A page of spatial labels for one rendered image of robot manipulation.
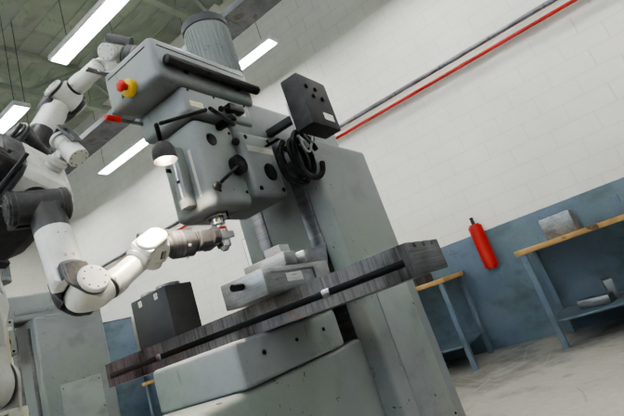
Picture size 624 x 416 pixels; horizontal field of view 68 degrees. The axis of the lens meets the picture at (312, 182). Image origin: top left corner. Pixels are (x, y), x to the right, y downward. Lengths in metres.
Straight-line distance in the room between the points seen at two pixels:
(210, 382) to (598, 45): 5.00
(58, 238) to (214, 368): 0.52
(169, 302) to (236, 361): 0.56
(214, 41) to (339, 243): 0.96
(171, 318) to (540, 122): 4.50
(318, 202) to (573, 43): 4.25
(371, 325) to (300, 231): 0.45
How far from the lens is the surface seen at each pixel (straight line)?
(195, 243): 1.50
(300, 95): 1.68
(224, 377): 1.29
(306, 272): 1.40
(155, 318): 1.81
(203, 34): 2.04
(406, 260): 1.11
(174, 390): 1.44
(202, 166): 1.53
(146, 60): 1.61
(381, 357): 1.73
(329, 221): 1.76
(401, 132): 5.86
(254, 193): 1.63
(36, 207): 1.41
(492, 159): 5.49
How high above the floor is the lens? 0.88
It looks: 16 degrees up
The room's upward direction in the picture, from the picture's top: 19 degrees counter-clockwise
